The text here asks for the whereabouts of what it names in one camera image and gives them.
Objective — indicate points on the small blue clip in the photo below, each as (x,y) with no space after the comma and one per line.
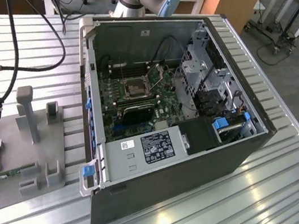
(246,116)

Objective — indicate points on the black RAM slot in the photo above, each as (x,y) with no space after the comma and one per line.
(129,71)
(130,106)
(128,65)
(135,101)

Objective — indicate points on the blue case latch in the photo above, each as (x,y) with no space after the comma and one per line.
(88,171)

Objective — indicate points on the green motherboard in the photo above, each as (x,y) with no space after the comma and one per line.
(168,103)

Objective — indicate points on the blue card clip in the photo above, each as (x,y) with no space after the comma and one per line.
(87,103)

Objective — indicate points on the black graphics card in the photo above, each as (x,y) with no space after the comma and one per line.
(138,113)

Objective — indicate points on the CPU socket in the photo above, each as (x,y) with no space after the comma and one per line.
(136,88)

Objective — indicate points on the hard disk in blue carrier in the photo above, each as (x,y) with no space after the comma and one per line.
(222,124)

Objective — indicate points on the black open PC case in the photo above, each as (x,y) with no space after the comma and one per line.
(184,181)

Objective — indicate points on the black disk bay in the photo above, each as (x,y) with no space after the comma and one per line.
(207,101)

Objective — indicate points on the blue expansion slot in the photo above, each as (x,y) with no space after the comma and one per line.
(123,128)

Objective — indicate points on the black wheeled stand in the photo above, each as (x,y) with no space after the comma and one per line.
(293,15)

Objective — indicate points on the wooden cabinet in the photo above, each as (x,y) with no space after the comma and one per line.
(236,5)

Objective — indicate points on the silver chipset heatsink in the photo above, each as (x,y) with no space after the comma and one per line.
(161,125)

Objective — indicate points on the grey parts rack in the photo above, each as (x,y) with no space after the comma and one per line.
(14,149)

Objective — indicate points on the silver drive cage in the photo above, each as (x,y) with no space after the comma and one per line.
(194,67)

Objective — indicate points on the silver power supply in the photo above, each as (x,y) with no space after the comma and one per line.
(130,160)

